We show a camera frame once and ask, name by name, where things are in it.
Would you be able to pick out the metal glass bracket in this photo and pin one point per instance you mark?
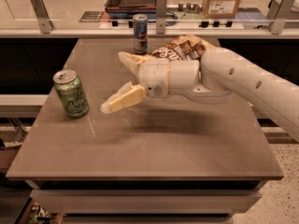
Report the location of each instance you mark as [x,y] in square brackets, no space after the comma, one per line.
[281,16]
[42,16]
[160,16]

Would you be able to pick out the cardboard box with label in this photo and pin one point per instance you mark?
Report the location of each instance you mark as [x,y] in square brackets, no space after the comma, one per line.
[220,9]

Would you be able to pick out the right metal glass bracket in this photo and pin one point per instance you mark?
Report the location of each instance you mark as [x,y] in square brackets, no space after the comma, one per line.
[281,16]

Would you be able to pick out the left metal glass bracket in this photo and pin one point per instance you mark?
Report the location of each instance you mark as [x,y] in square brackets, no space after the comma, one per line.
[42,16]

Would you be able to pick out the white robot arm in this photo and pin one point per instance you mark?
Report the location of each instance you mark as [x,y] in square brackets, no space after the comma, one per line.
[210,80]

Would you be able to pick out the middle metal glass bracket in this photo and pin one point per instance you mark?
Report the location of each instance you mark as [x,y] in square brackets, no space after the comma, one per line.
[160,16]

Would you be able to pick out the blue energy drink can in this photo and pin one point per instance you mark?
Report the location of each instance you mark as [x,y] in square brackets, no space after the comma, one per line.
[140,25]

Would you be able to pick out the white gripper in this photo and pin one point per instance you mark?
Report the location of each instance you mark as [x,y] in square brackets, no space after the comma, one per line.
[154,77]

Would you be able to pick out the brown yellow chip bag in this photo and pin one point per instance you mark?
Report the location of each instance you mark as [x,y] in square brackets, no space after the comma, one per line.
[183,48]

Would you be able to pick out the green soda can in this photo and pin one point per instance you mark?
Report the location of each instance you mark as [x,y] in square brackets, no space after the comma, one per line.
[70,91]

